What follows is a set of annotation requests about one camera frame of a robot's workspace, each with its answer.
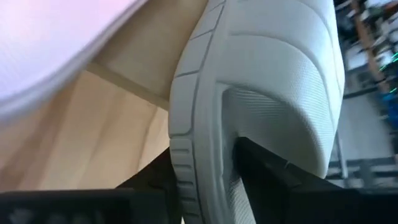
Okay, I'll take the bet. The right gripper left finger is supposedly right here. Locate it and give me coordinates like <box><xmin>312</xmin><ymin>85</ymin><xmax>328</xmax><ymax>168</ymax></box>
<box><xmin>0</xmin><ymin>148</ymin><xmax>182</xmax><ymax>224</ymax></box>

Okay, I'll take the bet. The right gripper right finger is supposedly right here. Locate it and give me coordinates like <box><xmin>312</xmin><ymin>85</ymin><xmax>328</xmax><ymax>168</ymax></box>
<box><xmin>232</xmin><ymin>136</ymin><xmax>398</xmax><ymax>224</ymax></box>

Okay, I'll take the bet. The pink slide sandal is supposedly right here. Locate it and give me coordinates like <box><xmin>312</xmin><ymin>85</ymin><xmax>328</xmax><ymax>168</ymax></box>
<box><xmin>0</xmin><ymin>0</ymin><xmax>150</xmax><ymax>123</ymax></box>

